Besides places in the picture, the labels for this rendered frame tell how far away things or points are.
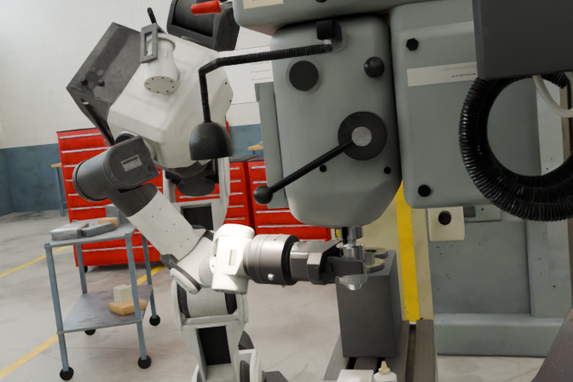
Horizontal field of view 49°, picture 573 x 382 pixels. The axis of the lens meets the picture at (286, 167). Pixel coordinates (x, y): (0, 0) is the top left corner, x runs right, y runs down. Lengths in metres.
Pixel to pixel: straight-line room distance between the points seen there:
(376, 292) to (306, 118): 0.58
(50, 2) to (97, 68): 10.56
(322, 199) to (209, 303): 0.84
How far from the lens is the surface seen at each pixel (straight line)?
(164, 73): 1.27
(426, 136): 0.90
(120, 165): 1.31
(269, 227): 5.85
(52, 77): 11.95
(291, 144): 0.95
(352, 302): 1.42
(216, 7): 1.18
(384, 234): 2.82
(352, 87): 0.93
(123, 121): 1.38
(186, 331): 1.80
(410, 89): 0.90
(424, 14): 0.91
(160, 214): 1.36
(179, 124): 1.35
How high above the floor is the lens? 1.51
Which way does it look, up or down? 6 degrees down
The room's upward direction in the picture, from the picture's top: 6 degrees counter-clockwise
